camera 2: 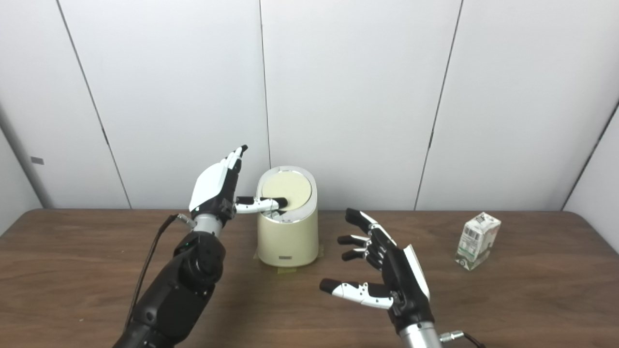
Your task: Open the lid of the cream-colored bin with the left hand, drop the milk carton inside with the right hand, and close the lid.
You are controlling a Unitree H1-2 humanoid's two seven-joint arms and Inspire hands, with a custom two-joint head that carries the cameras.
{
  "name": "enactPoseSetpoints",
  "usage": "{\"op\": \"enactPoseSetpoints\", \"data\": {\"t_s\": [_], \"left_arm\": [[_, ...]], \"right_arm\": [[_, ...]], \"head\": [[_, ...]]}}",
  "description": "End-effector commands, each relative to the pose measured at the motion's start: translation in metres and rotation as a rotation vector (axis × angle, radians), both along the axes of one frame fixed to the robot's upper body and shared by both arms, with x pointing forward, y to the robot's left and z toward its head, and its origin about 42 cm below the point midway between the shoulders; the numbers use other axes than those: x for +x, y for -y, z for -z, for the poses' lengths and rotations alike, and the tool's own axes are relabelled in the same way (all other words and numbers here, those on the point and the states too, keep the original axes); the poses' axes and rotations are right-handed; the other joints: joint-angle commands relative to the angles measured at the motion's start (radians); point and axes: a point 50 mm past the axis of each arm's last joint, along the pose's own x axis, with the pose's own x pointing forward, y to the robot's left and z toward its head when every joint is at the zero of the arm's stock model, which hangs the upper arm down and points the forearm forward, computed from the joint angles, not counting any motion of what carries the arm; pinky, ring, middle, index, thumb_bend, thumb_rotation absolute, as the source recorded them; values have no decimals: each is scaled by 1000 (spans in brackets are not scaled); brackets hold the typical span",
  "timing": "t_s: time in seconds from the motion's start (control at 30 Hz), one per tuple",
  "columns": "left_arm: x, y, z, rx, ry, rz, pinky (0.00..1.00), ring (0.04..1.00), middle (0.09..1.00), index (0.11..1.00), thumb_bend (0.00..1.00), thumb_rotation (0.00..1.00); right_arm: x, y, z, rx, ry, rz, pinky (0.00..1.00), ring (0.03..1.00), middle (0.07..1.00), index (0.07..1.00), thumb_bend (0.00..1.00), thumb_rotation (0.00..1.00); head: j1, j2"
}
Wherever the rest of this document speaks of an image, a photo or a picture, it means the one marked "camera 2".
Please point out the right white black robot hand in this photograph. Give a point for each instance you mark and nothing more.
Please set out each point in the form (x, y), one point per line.
(404, 285)

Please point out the white green milk carton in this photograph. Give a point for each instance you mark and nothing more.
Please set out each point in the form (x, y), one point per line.
(476, 239)

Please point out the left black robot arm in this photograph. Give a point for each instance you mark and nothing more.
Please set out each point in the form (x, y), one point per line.
(179, 290)

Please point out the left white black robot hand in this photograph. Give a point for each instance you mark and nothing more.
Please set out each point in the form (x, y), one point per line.
(210, 186)

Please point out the cream round bin lid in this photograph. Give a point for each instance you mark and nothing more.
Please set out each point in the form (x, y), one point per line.
(290, 186)

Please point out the cream-colored trash bin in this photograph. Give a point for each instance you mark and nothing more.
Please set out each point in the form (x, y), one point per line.
(287, 239)

